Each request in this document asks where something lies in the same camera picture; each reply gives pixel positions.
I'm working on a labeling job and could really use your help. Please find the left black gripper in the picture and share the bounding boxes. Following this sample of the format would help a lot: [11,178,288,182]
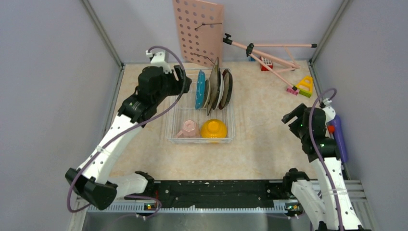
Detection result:
[153,64,192,105]

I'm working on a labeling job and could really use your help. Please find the blue rimmed bowl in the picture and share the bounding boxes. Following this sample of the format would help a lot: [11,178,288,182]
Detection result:
[195,70,206,109]

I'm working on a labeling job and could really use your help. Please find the small cream saucer plate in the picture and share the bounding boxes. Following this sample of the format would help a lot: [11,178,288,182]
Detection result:
[203,79,211,108]

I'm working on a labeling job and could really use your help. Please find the white pink handled cup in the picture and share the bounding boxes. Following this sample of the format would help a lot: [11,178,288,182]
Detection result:
[176,120,200,139]

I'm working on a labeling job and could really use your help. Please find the white wire dish rack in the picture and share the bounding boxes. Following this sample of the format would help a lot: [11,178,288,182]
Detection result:
[165,68,236,144]

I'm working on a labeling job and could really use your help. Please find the square floral plate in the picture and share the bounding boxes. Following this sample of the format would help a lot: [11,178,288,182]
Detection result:
[206,57,221,116]

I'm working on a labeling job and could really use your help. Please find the white plate red characters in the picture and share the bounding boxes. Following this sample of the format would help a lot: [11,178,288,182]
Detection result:
[212,72,225,110]

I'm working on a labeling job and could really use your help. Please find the dark red rimmed plate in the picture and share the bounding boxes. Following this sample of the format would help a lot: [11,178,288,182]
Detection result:
[218,69,233,110]

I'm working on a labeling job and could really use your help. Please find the orange yellow bowl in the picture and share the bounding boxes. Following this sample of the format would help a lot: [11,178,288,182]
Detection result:
[200,119,228,138]

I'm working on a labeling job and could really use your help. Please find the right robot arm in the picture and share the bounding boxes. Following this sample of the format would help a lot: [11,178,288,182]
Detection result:
[282,103,365,231]

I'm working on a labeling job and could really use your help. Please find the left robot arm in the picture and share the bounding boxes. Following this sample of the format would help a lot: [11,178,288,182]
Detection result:
[65,65,192,210]

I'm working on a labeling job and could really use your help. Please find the stacked colourful toy blocks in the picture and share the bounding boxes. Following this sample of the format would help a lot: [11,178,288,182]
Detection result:
[138,66,162,86]

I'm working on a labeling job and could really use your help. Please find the pink toy block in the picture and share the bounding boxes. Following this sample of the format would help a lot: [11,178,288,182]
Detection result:
[286,86,300,95]

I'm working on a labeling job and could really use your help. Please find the yellow green toy block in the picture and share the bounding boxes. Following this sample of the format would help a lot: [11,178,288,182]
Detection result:
[296,76,313,98]

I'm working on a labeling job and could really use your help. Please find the red white toy block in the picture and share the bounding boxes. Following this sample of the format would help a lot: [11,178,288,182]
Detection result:
[259,56,273,71]

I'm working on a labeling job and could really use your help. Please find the pink pegboard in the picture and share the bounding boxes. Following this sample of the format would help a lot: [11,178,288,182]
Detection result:
[172,0,225,68]

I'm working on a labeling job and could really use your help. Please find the pink folding tripod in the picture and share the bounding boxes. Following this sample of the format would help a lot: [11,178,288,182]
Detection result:
[222,33,318,91]

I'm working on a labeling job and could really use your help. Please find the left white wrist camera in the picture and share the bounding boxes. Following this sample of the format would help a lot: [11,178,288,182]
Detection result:
[146,51,172,74]

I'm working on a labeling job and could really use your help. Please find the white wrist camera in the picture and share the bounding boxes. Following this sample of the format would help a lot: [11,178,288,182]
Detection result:
[146,51,172,74]
[319,98,336,123]

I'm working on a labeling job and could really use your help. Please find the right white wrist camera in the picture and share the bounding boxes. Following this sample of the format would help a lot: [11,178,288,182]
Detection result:
[319,98,336,123]

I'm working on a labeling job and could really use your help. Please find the purple handled tool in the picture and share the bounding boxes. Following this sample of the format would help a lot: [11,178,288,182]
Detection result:
[328,115,348,163]

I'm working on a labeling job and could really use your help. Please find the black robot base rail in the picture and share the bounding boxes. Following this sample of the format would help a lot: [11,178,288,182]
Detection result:
[138,177,300,213]

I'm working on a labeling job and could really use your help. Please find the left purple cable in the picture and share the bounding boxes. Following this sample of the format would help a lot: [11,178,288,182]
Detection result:
[66,45,187,220]

